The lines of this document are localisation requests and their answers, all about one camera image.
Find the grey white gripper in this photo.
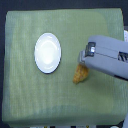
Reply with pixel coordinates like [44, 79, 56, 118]
[78, 35, 128, 80]

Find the golden bread roll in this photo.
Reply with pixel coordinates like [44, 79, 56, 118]
[73, 64, 89, 84]

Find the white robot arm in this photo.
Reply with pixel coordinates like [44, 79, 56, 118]
[78, 35, 128, 81]

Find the white round plate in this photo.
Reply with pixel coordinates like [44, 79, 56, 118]
[34, 33, 61, 74]

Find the green table cloth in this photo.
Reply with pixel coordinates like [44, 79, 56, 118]
[2, 9, 128, 127]

